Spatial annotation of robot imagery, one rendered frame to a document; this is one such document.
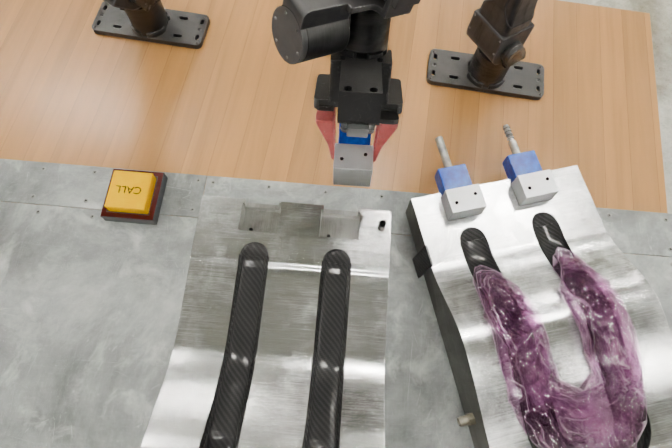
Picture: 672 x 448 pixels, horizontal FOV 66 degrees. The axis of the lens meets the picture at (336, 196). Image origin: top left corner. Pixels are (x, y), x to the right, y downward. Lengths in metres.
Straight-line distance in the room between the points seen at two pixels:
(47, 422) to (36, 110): 0.49
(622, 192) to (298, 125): 0.53
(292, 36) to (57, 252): 0.51
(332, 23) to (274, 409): 0.42
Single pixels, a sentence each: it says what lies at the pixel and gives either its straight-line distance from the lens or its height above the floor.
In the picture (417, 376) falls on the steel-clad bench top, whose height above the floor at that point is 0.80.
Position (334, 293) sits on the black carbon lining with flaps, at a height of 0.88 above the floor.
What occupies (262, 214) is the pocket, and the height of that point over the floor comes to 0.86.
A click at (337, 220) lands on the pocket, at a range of 0.72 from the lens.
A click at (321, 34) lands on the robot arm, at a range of 0.52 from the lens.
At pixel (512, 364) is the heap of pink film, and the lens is 0.67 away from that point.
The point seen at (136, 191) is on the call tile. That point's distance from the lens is 0.82.
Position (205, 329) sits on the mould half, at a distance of 0.68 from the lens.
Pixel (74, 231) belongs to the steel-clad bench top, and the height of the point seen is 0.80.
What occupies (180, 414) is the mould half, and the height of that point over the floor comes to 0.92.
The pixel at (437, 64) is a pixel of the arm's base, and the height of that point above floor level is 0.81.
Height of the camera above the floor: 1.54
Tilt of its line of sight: 67 degrees down
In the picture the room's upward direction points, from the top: 3 degrees clockwise
